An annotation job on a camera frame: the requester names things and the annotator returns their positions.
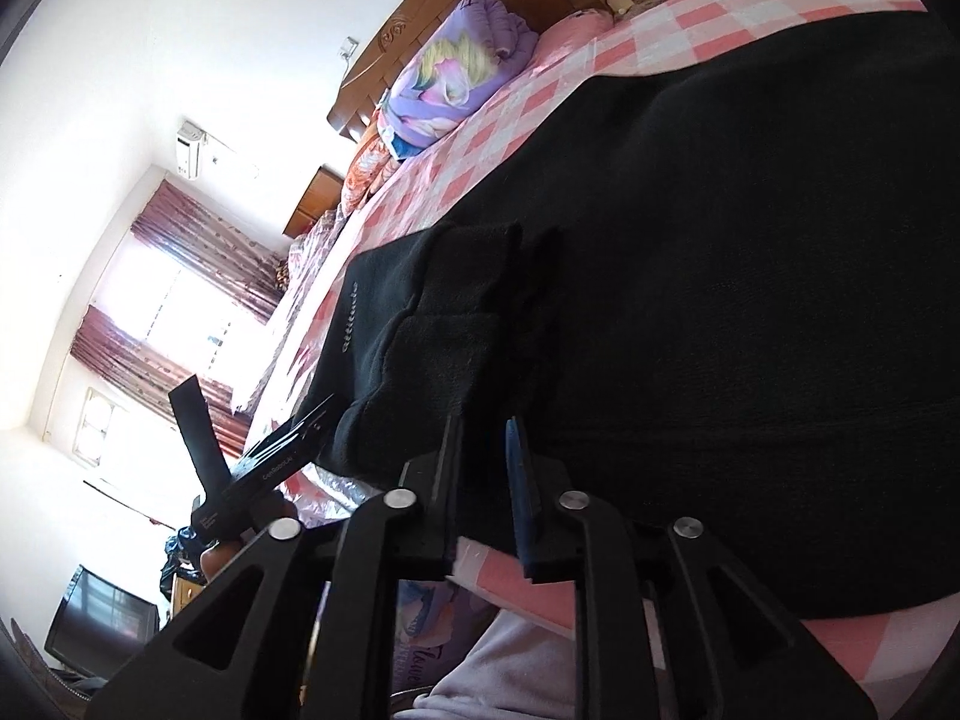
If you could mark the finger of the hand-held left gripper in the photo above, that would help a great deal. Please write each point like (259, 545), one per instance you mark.
(199, 435)
(300, 424)

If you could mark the black plastic bag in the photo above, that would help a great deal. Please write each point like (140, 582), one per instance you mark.
(174, 551)

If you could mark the bed with pink checkered sheet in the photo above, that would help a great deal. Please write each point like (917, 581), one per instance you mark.
(660, 22)

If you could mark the black television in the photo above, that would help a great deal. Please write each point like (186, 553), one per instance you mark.
(97, 622)

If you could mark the small wooden headboard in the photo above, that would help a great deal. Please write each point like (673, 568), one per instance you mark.
(315, 199)

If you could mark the white wall socket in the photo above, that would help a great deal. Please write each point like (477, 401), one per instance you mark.
(348, 49)

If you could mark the bright window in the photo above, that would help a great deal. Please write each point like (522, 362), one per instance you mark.
(187, 300)

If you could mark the person's left hand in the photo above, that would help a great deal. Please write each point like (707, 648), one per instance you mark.
(215, 559)

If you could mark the person's light pink clothing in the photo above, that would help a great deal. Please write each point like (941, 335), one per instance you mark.
(487, 675)

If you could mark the white framed wall panel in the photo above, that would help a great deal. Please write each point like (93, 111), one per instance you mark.
(97, 427)

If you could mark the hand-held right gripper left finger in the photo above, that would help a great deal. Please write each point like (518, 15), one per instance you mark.
(442, 514)

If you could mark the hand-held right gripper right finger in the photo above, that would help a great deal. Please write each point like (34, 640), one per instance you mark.
(519, 484)

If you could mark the carved wooden headboard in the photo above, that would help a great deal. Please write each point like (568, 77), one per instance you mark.
(420, 22)

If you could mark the folded purple printed quilt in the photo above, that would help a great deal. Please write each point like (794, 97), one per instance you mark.
(480, 67)

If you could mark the pink pillow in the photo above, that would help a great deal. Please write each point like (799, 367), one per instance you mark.
(570, 34)

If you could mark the pink floral blanket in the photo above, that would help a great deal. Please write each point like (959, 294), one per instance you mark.
(360, 172)

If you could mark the white air conditioner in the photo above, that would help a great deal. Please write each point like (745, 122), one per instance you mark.
(189, 154)

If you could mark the black pants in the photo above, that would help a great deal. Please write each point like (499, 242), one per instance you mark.
(712, 315)

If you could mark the printed light blue cloth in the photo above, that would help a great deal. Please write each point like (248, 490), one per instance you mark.
(420, 637)

